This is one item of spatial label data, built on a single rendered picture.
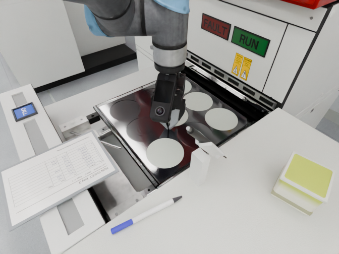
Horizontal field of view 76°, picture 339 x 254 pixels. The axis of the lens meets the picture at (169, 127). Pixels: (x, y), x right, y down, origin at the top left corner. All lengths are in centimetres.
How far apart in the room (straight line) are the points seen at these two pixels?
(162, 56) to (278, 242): 41
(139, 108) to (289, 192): 48
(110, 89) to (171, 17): 57
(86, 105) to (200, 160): 61
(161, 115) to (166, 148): 14
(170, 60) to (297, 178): 33
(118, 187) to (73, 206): 13
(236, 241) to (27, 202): 39
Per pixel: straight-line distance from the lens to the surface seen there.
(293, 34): 61
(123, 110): 72
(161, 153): 58
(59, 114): 90
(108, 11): 38
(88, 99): 93
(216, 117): 69
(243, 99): 73
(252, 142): 55
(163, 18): 44
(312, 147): 61
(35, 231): 164
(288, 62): 63
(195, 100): 74
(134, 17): 44
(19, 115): 71
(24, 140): 64
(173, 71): 49
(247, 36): 67
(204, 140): 35
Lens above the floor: 136
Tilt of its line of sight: 46 degrees down
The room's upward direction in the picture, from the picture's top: straight up
